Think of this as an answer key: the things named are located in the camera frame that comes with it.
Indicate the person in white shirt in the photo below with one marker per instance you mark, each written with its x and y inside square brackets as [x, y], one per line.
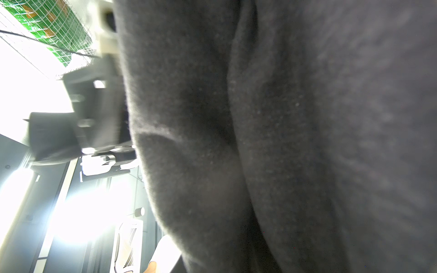
[165, 257]

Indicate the white box with vent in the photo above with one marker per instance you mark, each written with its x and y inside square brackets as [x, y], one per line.
[127, 247]

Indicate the white wire wall basket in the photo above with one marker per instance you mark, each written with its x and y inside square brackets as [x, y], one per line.
[34, 53]

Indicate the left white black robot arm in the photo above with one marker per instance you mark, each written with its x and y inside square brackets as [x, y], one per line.
[53, 139]

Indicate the dark grey long pants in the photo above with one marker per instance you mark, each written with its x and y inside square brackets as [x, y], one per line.
[287, 136]

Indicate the colourful snack packet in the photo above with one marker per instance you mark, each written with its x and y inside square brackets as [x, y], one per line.
[53, 22]

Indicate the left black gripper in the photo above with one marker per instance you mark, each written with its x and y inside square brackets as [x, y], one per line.
[98, 99]

